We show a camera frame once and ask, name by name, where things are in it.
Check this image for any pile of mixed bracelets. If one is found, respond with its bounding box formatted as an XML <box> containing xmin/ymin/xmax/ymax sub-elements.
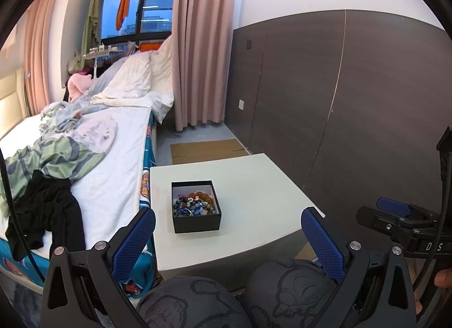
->
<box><xmin>173</xmin><ymin>190</ymin><xmax>218</xmax><ymax>217</ymax></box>

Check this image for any white dotted cloth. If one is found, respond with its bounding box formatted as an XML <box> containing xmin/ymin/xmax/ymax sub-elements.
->
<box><xmin>70</xmin><ymin>114</ymin><xmax>118</xmax><ymax>154</ymax></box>

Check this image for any white duvet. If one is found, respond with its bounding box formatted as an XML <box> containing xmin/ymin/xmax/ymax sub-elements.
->
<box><xmin>89</xmin><ymin>34</ymin><xmax>176</xmax><ymax>124</ymax></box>

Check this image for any beige padded headboard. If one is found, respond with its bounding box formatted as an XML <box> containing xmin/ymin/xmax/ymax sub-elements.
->
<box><xmin>0</xmin><ymin>66</ymin><xmax>31</xmax><ymax>132</ymax></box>

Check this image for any white tray stand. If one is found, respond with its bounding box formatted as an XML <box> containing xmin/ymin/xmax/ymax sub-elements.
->
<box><xmin>83</xmin><ymin>43</ymin><xmax>121</xmax><ymax>79</ymax></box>

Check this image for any pale patterned blanket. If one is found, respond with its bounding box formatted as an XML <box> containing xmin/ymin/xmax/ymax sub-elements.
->
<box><xmin>38</xmin><ymin>97</ymin><xmax>107</xmax><ymax>138</ymax></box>

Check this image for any black cable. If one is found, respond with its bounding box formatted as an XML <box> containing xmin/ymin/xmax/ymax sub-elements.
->
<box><xmin>0</xmin><ymin>147</ymin><xmax>47</xmax><ymax>288</ymax></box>
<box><xmin>414</xmin><ymin>152</ymin><xmax>452</xmax><ymax>290</ymax></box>

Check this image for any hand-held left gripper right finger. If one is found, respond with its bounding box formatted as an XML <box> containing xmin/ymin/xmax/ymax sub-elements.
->
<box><xmin>300</xmin><ymin>207</ymin><xmax>418</xmax><ymax>328</ymax></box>

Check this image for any flat cardboard sheet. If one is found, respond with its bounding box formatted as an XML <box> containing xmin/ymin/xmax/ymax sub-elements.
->
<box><xmin>170</xmin><ymin>138</ymin><xmax>252</xmax><ymax>166</ymax></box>

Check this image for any bed with white sheet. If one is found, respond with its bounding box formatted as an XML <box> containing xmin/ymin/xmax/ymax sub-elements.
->
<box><xmin>0</xmin><ymin>104</ymin><xmax>158</xmax><ymax>302</ymax></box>

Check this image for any white side table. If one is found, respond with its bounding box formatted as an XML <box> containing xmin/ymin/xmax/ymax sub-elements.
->
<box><xmin>150</xmin><ymin>153</ymin><xmax>326</xmax><ymax>281</ymax></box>

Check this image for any person's right leg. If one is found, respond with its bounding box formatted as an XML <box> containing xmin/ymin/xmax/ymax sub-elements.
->
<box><xmin>243</xmin><ymin>258</ymin><xmax>358</xmax><ymax>328</ymax></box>

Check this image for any black jewelry box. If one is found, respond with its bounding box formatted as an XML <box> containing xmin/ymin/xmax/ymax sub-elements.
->
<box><xmin>171</xmin><ymin>180</ymin><xmax>222</xmax><ymax>234</ymax></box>

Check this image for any window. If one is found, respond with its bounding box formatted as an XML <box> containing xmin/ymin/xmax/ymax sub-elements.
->
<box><xmin>92</xmin><ymin>0</ymin><xmax>178</xmax><ymax>54</ymax></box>

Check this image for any orange box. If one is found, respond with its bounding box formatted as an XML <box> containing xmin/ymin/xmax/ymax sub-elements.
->
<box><xmin>139</xmin><ymin>41</ymin><xmax>167</xmax><ymax>53</ymax></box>

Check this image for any orange hanging garment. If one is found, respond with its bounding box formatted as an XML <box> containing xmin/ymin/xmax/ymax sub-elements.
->
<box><xmin>115</xmin><ymin>0</ymin><xmax>134</xmax><ymax>32</ymax></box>

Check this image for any person's left leg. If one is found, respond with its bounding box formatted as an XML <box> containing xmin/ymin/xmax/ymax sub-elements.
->
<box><xmin>136</xmin><ymin>276</ymin><xmax>253</xmax><ymax>328</ymax></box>

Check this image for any pink plush toy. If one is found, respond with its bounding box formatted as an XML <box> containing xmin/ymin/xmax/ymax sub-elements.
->
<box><xmin>66</xmin><ymin>72</ymin><xmax>95</xmax><ymax>103</ymax></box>

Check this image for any pink curtain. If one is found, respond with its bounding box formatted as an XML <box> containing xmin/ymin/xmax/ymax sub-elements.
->
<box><xmin>171</xmin><ymin>0</ymin><xmax>237</xmax><ymax>132</ymax></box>
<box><xmin>20</xmin><ymin>0</ymin><xmax>81</xmax><ymax>117</ymax></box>

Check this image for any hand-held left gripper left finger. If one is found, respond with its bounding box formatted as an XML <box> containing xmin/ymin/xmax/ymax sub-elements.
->
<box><xmin>40</xmin><ymin>208</ymin><xmax>157</xmax><ymax>328</ymax></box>

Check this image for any green hanging garment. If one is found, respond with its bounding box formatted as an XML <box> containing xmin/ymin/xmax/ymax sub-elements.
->
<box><xmin>81</xmin><ymin>0</ymin><xmax>104</xmax><ymax>55</ymax></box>

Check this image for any person's leg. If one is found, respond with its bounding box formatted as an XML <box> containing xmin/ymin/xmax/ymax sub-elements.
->
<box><xmin>136</xmin><ymin>276</ymin><xmax>253</xmax><ymax>328</ymax></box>
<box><xmin>243</xmin><ymin>258</ymin><xmax>358</xmax><ymax>328</ymax></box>

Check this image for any grey-green plush toy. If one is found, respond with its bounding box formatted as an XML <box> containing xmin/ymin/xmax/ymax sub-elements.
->
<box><xmin>68</xmin><ymin>49</ymin><xmax>88</xmax><ymax>74</ymax></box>

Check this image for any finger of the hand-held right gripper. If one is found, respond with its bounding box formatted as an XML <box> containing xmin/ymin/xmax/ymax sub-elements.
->
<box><xmin>355</xmin><ymin>205</ymin><xmax>439</xmax><ymax>243</ymax></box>
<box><xmin>376</xmin><ymin>197</ymin><xmax>441</xmax><ymax>222</ymax></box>

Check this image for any green striped garment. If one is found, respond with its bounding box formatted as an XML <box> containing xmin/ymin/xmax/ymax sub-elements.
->
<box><xmin>0</xmin><ymin>135</ymin><xmax>107</xmax><ymax>216</ymax></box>

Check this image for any black garment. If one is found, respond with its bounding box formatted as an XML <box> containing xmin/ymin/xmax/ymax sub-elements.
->
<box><xmin>5</xmin><ymin>169</ymin><xmax>86</xmax><ymax>260</ymax></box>

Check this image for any person's right hand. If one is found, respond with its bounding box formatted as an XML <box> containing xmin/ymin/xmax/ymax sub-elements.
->
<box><xmin>415</xmin><ymin>267</ymin><xmax>452</xmax><ymax>315</ymax></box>

